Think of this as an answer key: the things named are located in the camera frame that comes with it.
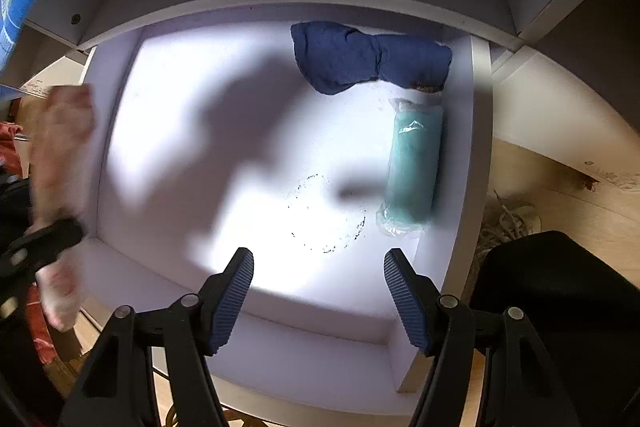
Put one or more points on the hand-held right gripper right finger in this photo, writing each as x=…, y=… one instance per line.
x=407, y=302

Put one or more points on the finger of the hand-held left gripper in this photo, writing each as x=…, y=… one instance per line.
x=45, y=243

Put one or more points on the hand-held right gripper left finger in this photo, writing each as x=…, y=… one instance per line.
x=232, y=297

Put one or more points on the beige cloth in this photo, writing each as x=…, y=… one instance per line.
x=60, y=147

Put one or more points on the white drawer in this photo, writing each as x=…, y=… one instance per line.
x=200, y=57

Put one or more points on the navy blue cloth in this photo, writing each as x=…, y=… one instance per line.
x=350, y=57

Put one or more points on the red patterned cloth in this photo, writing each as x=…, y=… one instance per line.
x=9, y=147

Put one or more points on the teal cloth in clear wrap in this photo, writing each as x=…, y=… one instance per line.
x=412, y=167

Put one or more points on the black chair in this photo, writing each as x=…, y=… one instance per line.
x=560, y=307

